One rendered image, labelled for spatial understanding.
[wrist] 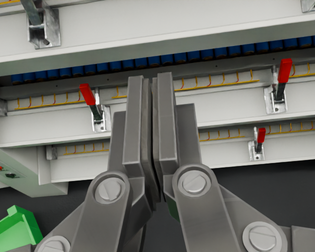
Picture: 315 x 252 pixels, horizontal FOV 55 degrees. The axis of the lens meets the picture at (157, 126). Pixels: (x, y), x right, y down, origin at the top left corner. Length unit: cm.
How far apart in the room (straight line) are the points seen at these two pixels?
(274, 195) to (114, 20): 55
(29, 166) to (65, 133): 16
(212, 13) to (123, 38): 9
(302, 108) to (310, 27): 17
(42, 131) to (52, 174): 21
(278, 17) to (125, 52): 16
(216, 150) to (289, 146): 15
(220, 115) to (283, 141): 23
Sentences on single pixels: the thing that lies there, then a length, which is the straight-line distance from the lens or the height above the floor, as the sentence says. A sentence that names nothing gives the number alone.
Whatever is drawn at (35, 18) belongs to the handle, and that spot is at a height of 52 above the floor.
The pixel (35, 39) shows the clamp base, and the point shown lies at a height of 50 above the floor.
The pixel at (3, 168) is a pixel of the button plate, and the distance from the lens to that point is 65.
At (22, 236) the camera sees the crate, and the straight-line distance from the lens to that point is 82.
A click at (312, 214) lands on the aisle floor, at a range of 76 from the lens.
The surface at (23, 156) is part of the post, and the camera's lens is 63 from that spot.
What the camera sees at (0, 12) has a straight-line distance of 37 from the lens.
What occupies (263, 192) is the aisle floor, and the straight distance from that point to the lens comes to 74.
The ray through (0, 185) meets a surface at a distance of 74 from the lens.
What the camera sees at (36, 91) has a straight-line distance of 51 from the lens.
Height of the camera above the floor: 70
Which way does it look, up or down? 61 degrees down
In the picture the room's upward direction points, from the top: 17 degrees counter-clockwise
